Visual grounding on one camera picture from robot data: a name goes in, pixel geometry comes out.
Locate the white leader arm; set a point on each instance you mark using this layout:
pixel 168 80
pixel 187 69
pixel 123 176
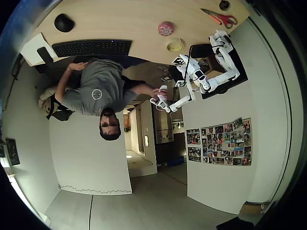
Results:
pixel 190 95

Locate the beige roll of tape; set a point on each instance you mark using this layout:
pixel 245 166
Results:
pixel 175 45

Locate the person's right forearm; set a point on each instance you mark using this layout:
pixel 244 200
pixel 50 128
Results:
pixel 142 90

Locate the white follower robot arm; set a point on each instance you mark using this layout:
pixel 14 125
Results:
pixel 226 64

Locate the person's left forearm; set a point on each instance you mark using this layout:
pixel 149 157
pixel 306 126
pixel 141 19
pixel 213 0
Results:
pixel 61 83

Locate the person's right hand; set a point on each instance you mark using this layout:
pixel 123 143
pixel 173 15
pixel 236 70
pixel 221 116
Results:
pixel 156 92

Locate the person's left hand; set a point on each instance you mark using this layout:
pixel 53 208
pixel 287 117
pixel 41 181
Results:
pixel 77 66

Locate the black and white marker tag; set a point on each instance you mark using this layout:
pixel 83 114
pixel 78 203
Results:
pixel 178 61

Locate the black base mat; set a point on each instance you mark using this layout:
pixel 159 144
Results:
pixel 237 60

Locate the pink patterned ball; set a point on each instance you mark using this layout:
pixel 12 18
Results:
pixel 166 28

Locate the small photo sheet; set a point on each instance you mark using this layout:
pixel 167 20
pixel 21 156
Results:
pixel 194 154
pixel 193 136

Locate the steel refrigerator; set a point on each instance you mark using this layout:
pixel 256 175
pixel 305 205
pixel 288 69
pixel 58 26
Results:
pixel 163 124

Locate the large photo collage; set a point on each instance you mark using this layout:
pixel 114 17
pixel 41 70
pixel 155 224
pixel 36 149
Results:
pixel 226 141

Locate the black round desk grommet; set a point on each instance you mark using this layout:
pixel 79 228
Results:
pixel 225 4

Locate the man in grey shirt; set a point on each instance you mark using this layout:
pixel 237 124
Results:
pixel 100 83

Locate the blue crate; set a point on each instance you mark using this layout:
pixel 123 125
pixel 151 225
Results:
pixel 177 160

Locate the black keyboard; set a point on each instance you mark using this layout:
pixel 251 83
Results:
pixel 92 48

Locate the black computer mouse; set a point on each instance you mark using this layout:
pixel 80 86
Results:
pixel 64 22

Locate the cardboard box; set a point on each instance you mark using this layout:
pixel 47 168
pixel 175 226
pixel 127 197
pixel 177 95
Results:
pixel 252 208

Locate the white paper sheet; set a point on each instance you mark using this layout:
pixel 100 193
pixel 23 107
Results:
pixel 33 49

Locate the dark framed picture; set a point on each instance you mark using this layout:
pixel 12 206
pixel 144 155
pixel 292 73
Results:
pixel 13 151

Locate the small gripper camera module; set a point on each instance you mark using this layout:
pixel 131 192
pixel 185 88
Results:
pixel 180 83

